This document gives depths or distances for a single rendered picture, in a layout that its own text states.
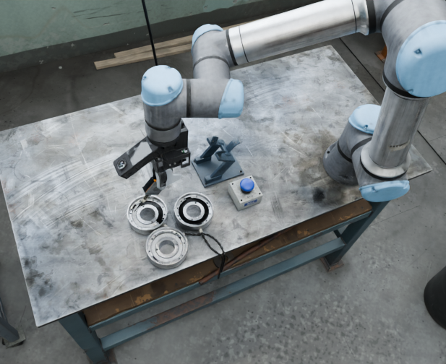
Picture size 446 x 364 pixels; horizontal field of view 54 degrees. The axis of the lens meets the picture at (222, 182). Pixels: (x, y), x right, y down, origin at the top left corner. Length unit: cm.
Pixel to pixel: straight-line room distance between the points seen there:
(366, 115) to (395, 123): 25
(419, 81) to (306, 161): 60
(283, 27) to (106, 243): 68
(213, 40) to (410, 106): 41
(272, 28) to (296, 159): 54
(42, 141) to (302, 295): 126
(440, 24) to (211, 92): 40
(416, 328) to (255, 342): 72
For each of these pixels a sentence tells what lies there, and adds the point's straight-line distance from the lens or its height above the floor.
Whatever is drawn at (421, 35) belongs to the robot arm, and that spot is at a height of 142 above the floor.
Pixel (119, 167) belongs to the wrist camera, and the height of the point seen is 106.
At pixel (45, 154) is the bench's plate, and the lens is 136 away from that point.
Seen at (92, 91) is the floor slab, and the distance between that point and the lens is 261.
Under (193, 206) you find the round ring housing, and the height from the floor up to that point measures 82.
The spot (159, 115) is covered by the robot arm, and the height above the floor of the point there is 122.
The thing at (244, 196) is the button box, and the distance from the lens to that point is 120.
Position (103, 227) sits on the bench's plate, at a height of 80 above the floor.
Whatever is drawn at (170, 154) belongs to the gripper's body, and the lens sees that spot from 98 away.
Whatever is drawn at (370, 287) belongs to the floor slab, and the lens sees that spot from 215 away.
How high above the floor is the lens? 187
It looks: 57 degrees down
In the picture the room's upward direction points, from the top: 10 degrees clockwise
